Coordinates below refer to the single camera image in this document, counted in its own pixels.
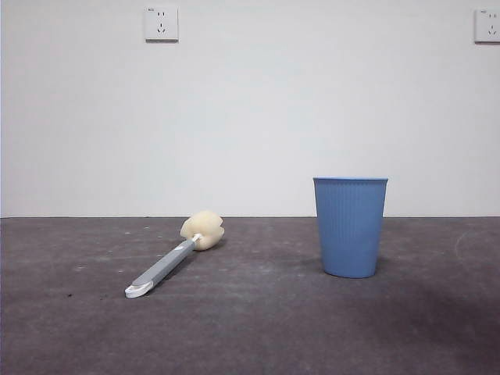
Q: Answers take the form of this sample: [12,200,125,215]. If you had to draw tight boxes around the blue ribbed plastic cup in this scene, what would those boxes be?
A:
[312,177,389,280]

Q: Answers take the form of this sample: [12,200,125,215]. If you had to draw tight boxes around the grey-handled sponge cup brush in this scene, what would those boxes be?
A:
[124,209,225,301]

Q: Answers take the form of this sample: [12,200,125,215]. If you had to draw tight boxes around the white wall socket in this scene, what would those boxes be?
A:
[474,8,500,45]
[145,6,180,43]

